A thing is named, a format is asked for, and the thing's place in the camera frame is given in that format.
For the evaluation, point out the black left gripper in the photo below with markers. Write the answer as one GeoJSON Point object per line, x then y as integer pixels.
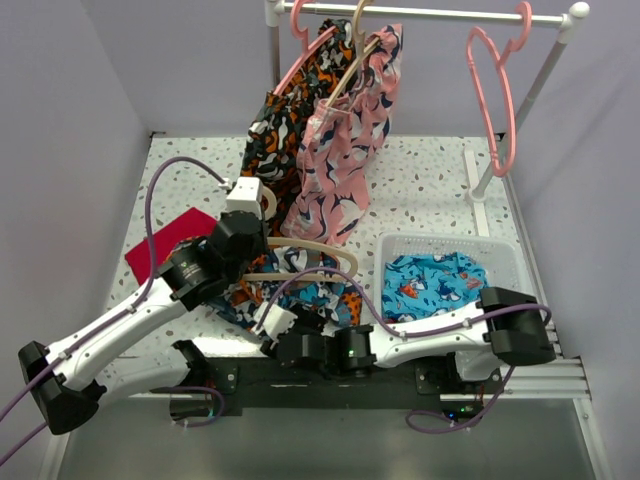
{"type": "Point", "coordinates": [262, 246]}

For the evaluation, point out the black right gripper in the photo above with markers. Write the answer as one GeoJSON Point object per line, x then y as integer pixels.
{"type": "Point", "coordinates": [306, 316]}

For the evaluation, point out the blue orange patterned shorts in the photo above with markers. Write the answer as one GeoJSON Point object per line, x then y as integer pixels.
{"type": "Point", "coordinates": [335, 302]}

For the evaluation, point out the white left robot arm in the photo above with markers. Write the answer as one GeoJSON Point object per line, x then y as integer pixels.
{"type": "Point", "coordinates": [63, 377]}

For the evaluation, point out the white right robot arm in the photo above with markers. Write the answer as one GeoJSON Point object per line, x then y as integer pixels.
{"type": "Point", "coordinates": [502, 327]}

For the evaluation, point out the black orange camouflage shorts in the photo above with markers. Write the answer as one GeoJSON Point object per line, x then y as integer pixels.
{"type": "Point", "coordinates": [275, 134]}

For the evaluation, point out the light blue shark shorts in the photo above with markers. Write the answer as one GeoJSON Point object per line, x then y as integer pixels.
{"type": "Point", "coordinates": [420, 286]}

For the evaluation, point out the pink patterned shorts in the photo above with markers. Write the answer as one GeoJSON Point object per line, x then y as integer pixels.
{"type": "Point", "coordinates": [340, 141]}

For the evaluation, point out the pink hanger left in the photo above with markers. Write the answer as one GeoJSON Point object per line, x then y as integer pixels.
{"type": "Point", "coordinates": [308, 47]}

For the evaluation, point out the wooden hanger with shorts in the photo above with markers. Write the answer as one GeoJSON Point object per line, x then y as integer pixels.
{"type": "Point", "coordinates": [363, 51]}

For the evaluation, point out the empty pink hanger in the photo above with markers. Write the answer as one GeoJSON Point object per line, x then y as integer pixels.
{"type": "Point", "coordinates": [500, 164]}

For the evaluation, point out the red folded cloth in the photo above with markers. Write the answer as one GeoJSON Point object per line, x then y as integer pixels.
{"type": "Point", "coordinates": [187, 226]}

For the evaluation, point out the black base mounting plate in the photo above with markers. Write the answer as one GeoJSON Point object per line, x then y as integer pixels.
{"type": "Point", "coordinates": [427, 383]}

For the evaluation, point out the white plastic basket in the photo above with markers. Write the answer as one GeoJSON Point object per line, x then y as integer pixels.
{"type": "Point", "coordinates": [501, 259]}

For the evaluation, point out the white clothes rack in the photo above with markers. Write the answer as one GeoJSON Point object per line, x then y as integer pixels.
{"type": "Point", "coordinates": [565, 24]}

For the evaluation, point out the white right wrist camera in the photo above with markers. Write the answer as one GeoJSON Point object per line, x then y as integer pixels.
{"type": "Point", "coordinates": [273, 322]}

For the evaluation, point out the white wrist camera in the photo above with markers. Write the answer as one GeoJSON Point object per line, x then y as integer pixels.
{"type": "Point", "coordinates": [273, 322]}
{"type": "Point", "coordinates": [244, 198]}

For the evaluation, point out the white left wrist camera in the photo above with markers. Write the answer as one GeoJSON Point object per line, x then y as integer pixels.
{"type": "Point", "coordinates": [244, 198]}

